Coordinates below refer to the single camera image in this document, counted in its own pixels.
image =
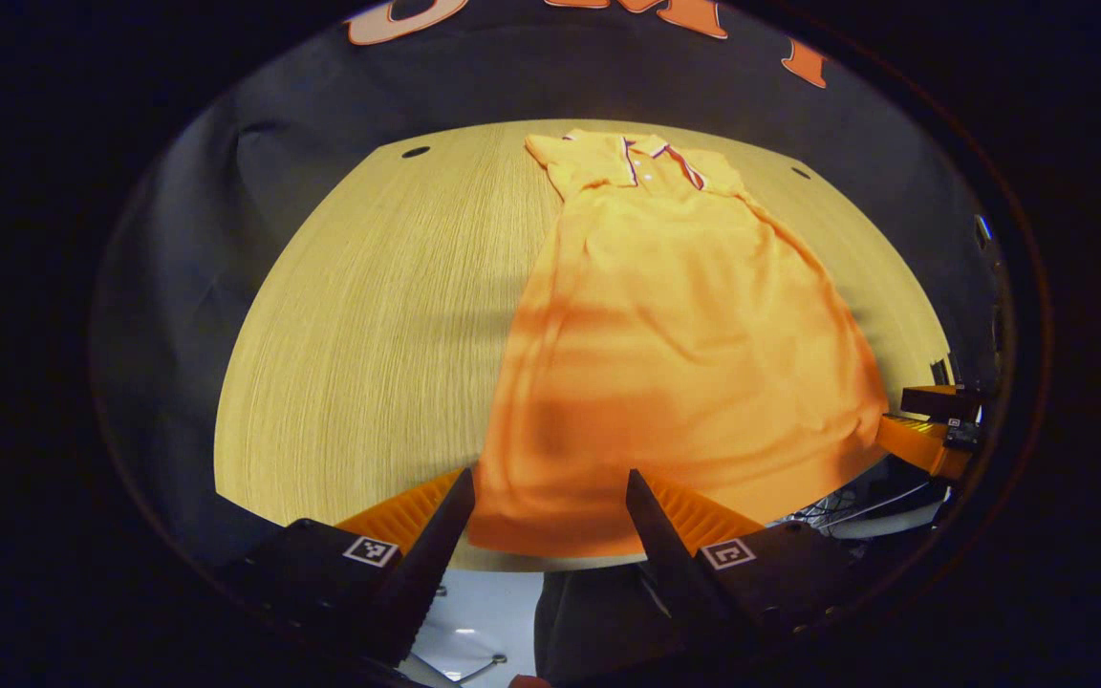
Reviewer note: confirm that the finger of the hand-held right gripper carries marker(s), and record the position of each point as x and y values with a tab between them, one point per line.
914	440
942	401

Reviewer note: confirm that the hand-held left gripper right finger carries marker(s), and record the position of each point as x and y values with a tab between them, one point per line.
670	564

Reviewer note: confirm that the person's dark trousers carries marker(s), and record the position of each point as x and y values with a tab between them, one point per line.
589	621

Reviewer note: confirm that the black backdrop cloth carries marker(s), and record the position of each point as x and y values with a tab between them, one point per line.
321	115

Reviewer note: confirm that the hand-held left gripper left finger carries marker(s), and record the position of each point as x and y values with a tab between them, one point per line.
431	564

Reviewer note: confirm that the yellow polo T-shirt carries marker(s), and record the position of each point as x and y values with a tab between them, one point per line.
665	363

